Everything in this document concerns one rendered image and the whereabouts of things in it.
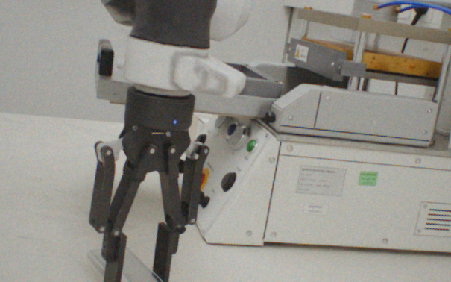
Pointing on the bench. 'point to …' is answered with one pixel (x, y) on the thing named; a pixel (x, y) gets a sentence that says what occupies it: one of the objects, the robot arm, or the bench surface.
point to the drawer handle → (105, 57)
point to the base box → (352, 199)
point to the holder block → (258, 82)
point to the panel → (228, 157)
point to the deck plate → (376, 144)
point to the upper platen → (389, 63)
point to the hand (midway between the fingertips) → (139, 259)
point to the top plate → (388, 20)
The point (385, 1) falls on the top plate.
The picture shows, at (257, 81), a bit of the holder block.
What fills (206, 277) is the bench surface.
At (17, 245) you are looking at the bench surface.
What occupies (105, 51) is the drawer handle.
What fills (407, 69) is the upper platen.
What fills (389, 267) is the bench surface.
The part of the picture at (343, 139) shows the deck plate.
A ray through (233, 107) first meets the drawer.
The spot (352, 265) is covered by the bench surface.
